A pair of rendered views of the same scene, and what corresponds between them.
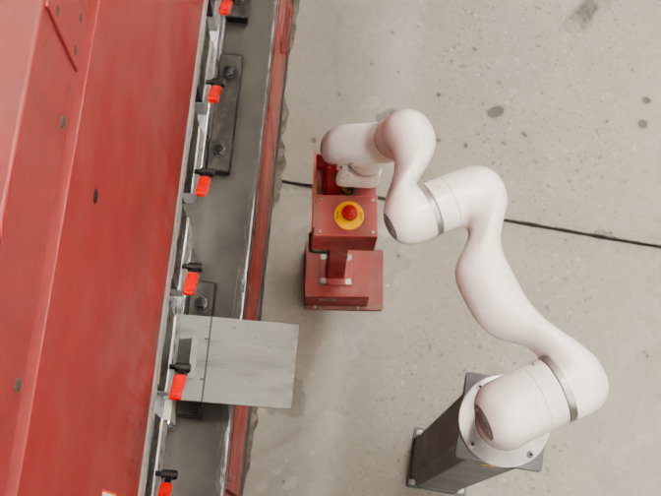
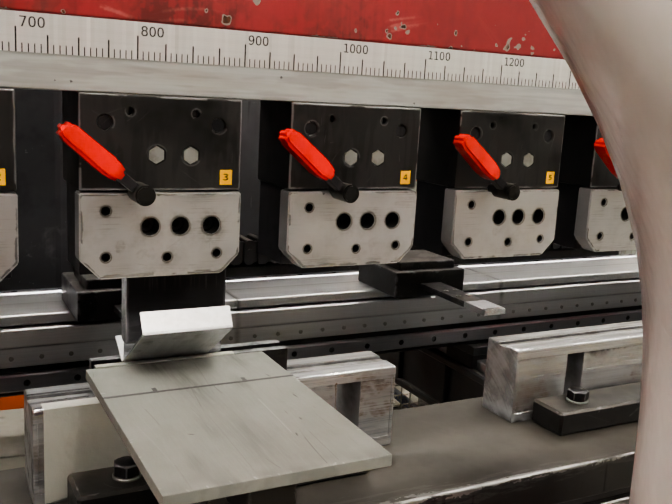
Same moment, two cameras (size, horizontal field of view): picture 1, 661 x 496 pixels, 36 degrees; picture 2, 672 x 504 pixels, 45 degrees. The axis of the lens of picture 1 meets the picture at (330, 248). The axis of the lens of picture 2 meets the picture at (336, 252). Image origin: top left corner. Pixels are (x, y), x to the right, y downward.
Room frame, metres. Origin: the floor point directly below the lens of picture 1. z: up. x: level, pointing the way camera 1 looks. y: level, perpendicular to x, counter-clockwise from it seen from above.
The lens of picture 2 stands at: (0.14, -0.45, 1.27)
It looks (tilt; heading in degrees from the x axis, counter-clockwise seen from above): 11 degrees down; 63
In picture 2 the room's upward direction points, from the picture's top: 3 degrees clockwise
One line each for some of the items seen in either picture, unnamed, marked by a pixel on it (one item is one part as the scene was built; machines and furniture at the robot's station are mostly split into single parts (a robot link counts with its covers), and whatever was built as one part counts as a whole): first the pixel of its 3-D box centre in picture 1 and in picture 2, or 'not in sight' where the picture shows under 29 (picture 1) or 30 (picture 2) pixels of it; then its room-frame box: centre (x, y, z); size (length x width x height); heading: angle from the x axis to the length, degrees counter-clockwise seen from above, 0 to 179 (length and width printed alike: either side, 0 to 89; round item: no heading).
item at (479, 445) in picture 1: (512, 415); not in sight; (0.30, -0.39, 1.09); 0.19 x 0.19 x 0.18
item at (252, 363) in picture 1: (232, 361); (223, 412); (0.36, 0.18, 1.00); 0.26 x 0.18 x 0.01; 91
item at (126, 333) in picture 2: not in sight; (174, 311); (0.36, 0.33, 1.05); 0.10 x 0.02 x 0.10; 1
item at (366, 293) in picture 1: (344, 275); not in sight; (0.83, -0.05, 0.06); 0.25 x 0.20 x 0.12; 95
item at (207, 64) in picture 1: (187, 68); (611, 181); (0.94, 0.34, 1.18); 0.15 x 0.09 x 0.17; 1
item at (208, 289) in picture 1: (196, 348); (227, 473); (0.40, 0.27, 0.89); 0.30 x 0.05 x 0.03; 1
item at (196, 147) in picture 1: (175, 156); (487, 181); (0.74, 0.33, 1.18); 0.15 x 0.09 x 0.17; 1
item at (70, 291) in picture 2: not in sight; (132, 303); (0.36, 0.49, 1.01); 0.26 x 0.12 x 0.05; 91
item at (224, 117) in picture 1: (224, 113); (633, 402); (0.97, 0.28, 0.89); 0.30 x 0.05 x 0.03; 1
